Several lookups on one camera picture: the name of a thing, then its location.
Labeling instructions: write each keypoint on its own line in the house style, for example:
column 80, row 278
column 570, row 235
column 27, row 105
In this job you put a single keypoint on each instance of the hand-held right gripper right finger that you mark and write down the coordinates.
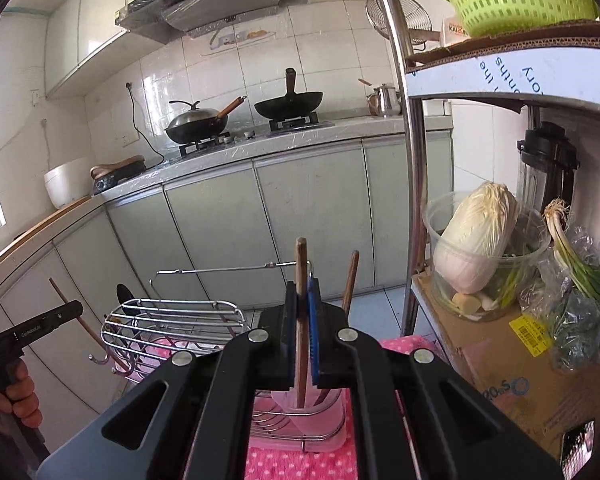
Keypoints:
column 314, row 340

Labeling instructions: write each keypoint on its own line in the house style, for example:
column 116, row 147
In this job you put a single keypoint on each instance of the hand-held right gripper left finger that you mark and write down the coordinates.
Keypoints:
column 280, row 340

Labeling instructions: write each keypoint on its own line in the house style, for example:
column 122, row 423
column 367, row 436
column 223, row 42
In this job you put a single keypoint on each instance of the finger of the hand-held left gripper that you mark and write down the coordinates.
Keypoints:
column 50, row 320

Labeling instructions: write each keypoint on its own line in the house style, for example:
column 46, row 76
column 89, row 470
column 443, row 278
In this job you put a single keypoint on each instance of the wooden chopstick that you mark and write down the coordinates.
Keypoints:
column 301, row 270
column 77, row 320
column 351, row 280

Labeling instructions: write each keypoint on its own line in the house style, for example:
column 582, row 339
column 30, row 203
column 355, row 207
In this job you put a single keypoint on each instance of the narrow pink plastic cup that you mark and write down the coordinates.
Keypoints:
column 285, row 415

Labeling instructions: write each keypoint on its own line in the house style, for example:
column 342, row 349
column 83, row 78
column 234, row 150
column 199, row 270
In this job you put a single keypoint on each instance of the black utensil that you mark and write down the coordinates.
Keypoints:
column 127, row 297

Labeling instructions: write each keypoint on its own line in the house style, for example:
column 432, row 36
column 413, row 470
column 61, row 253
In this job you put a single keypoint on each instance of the person's left hand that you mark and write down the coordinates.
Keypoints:
column 25, row 395

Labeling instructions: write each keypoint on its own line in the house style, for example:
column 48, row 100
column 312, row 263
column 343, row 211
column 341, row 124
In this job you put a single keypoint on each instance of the wooden cutting board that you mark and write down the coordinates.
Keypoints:
column 40, row 225

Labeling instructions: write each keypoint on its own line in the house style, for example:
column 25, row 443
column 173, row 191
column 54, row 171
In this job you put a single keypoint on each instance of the pink plastic drip tray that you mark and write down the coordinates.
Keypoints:
column 325, row 441

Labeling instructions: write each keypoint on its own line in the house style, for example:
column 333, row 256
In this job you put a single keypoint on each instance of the pink polka dot towel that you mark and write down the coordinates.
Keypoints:
column 300, row 465

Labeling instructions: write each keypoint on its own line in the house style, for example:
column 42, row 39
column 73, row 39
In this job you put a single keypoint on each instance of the green kitchen base cabinets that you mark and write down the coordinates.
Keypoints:
column 305, row 210

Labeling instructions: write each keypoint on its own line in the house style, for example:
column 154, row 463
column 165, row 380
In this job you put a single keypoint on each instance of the white rice cooker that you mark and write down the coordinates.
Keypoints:
column 67, row 187

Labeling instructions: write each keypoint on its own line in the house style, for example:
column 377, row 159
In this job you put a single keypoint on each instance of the ginger piece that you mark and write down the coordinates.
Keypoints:
column 467, row 303

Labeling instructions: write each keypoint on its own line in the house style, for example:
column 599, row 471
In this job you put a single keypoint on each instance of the flattened cardboard box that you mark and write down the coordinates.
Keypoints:
column 495, row 370

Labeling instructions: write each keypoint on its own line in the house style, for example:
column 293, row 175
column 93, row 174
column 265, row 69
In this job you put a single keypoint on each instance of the metal shelf unit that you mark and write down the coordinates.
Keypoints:
column 412, row 185

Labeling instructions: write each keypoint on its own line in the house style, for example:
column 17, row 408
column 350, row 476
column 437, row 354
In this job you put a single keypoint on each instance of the napa cabbage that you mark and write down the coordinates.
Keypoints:
column 475, row 240

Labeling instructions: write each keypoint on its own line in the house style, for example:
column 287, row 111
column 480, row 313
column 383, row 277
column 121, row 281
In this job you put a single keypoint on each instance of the gas stove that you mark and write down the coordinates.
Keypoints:
column 260, row 130

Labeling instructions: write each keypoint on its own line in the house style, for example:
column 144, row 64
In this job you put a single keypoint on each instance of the clear plastic container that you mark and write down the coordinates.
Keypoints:
column 522, row 270

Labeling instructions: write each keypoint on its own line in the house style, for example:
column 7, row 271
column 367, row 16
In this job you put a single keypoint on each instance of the black wok with lid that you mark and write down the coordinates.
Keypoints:
column 195, row 127

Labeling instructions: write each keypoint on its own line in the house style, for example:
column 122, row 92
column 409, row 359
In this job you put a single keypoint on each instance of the stainless steel kettle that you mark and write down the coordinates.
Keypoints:
column 386, row 100

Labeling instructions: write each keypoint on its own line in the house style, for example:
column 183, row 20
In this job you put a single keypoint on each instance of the plastic bag of greens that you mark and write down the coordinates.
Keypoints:
column 575, row 330

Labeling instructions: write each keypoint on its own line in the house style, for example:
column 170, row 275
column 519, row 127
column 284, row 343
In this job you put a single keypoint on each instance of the scallions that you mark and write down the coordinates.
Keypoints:
column 575, row 260

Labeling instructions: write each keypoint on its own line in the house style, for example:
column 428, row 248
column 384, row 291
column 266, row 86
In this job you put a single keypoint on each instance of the smartphone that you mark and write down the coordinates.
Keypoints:
column 577, row 452

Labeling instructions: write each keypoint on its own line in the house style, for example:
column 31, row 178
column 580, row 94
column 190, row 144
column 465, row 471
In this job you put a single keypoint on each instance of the black blender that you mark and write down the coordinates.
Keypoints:
column 547, row 160

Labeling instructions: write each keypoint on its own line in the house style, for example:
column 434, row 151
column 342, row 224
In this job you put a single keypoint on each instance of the white upper cabinet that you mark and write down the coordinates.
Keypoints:
column 90, row 25

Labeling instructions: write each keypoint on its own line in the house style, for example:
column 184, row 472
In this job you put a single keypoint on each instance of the cardboard shelf liner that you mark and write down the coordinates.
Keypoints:
column 505, row 77

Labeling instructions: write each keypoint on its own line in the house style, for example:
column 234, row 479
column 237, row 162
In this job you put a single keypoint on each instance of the small printed carton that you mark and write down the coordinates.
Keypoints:
column 452, row 30

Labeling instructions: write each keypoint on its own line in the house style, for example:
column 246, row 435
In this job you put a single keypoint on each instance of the wall utensil rail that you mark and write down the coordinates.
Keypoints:
column 240, row 40

